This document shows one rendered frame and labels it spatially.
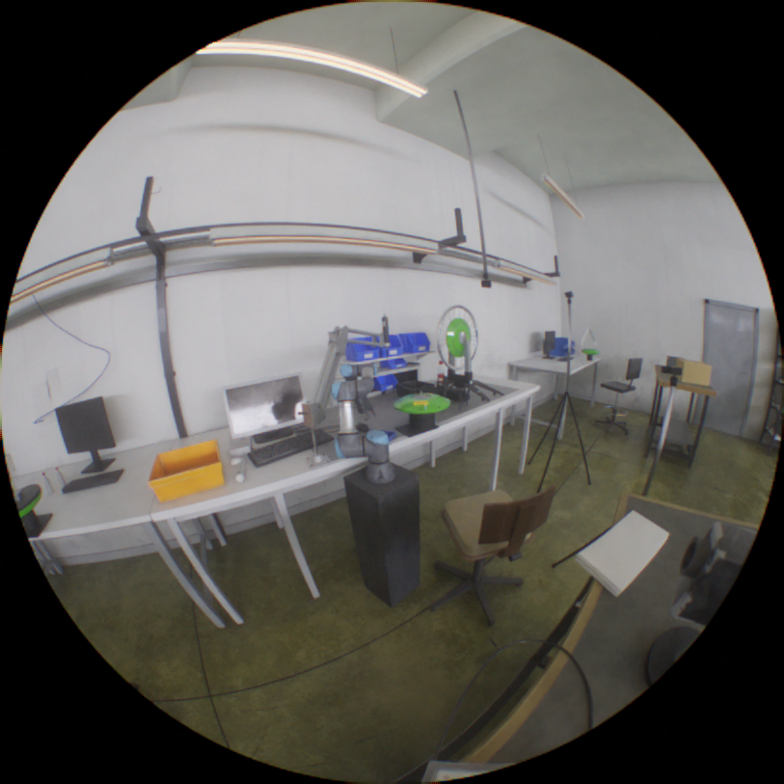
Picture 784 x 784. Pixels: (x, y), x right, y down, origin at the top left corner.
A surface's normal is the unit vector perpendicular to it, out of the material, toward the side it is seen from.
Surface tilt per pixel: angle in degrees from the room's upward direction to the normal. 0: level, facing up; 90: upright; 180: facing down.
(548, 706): 0
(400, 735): 0
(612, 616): 0
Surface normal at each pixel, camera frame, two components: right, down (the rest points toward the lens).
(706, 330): -0.82, 0.19
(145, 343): 0.57, 0.17
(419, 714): -0.06, -0.97
